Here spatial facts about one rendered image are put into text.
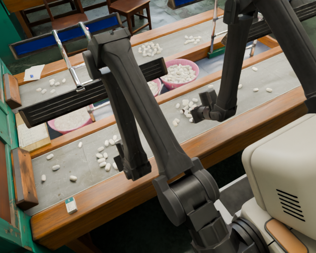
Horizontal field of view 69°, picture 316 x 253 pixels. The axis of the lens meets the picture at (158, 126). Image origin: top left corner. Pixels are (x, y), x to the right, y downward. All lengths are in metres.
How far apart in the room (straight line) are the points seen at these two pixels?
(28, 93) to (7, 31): 2.00
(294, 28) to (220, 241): 0.52
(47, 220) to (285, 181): 0.92
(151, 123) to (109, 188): 0.64
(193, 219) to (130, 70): 0.31
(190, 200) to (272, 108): 1.00
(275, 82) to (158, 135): 1.22
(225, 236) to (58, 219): 0.76
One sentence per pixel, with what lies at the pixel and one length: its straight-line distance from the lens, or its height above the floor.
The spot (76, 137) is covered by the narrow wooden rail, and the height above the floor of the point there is 0.76.
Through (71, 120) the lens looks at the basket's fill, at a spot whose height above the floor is 0.73.
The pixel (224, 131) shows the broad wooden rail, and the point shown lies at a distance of 1.20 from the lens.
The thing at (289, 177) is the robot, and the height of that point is 1.36.
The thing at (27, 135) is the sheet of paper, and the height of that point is 0.78.
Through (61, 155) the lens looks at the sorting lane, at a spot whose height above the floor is 0.74.
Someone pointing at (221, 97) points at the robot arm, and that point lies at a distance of 0.88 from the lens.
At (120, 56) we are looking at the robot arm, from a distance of 0.50.
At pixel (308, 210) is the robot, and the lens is 0.42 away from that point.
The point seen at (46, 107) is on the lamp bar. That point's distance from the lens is 0.99.
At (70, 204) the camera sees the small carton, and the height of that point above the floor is 0.79.
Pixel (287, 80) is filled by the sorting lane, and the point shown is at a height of 0.74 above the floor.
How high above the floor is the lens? 1.68
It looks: 49 degrees down
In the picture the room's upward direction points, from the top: 7 degrees counter-clockwise
